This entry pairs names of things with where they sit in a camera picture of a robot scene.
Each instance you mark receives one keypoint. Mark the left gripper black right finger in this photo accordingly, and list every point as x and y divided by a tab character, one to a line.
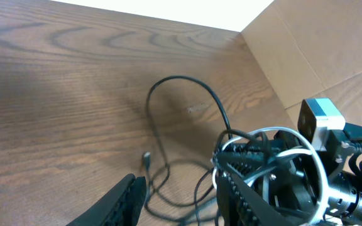
239	204

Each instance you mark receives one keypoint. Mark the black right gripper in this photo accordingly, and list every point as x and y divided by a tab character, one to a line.
296	190

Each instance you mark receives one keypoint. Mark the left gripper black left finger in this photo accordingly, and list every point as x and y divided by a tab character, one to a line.
121	205

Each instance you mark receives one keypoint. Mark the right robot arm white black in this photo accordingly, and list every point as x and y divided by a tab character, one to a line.
348	145

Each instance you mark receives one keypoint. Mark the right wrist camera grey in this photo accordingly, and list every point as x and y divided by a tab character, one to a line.
316	118

